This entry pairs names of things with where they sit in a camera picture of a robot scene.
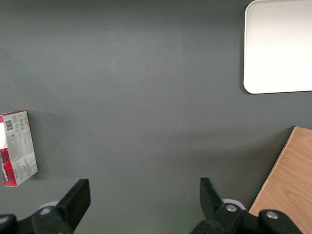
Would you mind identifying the wooden drawer cabinet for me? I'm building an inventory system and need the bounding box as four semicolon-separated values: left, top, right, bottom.
248;126;312;234

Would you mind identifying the red cookie box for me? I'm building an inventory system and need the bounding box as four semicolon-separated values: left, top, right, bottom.
0;110;39;187

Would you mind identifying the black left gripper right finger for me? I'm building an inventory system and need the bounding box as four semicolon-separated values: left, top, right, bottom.
187;177;303;234

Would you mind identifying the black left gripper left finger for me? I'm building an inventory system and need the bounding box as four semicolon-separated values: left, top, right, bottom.
0;178;91;234

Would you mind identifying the white rectangular tray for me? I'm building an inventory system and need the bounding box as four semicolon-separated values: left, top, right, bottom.
243;0;312;95

